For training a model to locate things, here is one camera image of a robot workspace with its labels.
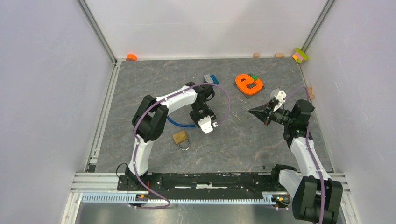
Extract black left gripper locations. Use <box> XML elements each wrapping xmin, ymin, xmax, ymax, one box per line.
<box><xmin>189</xmin><ymin>102</ymin><xmax>216</xmax><ymax>129</ymax></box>

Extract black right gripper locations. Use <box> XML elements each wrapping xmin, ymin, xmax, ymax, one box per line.
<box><xmin>249</xmin><ymin>99</ymin><xmax>294</xmax><ymax>126</ymax></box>

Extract blue cable lock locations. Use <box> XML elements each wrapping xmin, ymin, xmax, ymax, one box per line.
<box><xmin>167</xmin><ymin>116</ymin><xmax>197</xmax><ymax>128</ymax></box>

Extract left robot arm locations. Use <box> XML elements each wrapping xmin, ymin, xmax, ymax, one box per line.
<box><xmin>125</xmin><ymin>82</ymin><xmax>216</xmax><ymax>190</ymax></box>

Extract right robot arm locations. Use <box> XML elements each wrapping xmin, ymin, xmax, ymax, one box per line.
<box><xmin>248</xmin><ymin>98</ymin><xmax>343</xmax><ymax>224</ymax></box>

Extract brass padlock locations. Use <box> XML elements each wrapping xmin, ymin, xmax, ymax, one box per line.
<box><xmin>172</xmin><ymin>130</ymin><xmax>191</xmax><ymax>151</ymax></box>

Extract blue toy brick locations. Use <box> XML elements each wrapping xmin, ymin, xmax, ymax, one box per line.
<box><xmin>203</xmin><ymin>74</ymin><xmax>219</xmax><ymax>84</ymax></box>

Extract green toy brick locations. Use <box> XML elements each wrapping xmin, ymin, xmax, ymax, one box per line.
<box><xmin>250</xmin><ymin>74</ymin><xmax>259</xmax><ymax>80</ymax></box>

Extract orange letter e block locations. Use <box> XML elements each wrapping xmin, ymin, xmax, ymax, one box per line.
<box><xmin>234</xmin><ymin>74</ymin><xmax>264</xmax><ymax>95</ymax></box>

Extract curved wooden block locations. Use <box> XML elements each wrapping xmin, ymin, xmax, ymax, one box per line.
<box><xmin>307</xmin><ymin>86</ymin><xmax>315</xmax><ymax>100</ymax></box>

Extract stacked coloured toy bricks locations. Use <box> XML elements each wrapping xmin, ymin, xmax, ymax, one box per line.
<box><xmin>292</xmin><ymin>48</ymin><xmax>309</xmax><ymax>64</ymax></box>

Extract orange round cap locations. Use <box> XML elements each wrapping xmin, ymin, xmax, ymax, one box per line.
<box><xmin>126</xmin><ymin>54</ymin><xmax>137</xmax><ymax>61</ymax></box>

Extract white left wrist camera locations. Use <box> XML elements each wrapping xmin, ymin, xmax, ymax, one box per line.
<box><xmin>198</xmin><ymin>115</ymin><xmax>218</xmax><ymax>134</ymax></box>

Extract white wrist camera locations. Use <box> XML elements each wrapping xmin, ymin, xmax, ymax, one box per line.
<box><xmin>270</xmin><ymin>89</ymin><xmax>287</xmax><ymax>112</ymax></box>
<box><xmin>198</xmin><ymin>115</ymin><xmax>218</xmax><ymax>134</ymax></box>

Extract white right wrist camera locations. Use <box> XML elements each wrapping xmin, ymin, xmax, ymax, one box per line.
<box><xmin>270</xmin><ymin>89</ymin><xmax>287</xmax><ymax>112</ymax></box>

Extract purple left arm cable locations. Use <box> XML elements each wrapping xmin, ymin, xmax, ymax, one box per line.
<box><xmin>133</xmin><ymin>82</ymin><xmax>232</xmax><ymax>210</ymax></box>

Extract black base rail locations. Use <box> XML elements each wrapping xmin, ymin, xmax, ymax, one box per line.
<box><xmin>117</xmin><ymin>172</ymin><xmax>289</xmax><ymax>200</ymax></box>

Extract light blue cable duct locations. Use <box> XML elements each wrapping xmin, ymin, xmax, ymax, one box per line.
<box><xmin>81</xmin><ymin>193</ymin><xmax>275</xmax><ymax>204</ymax></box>

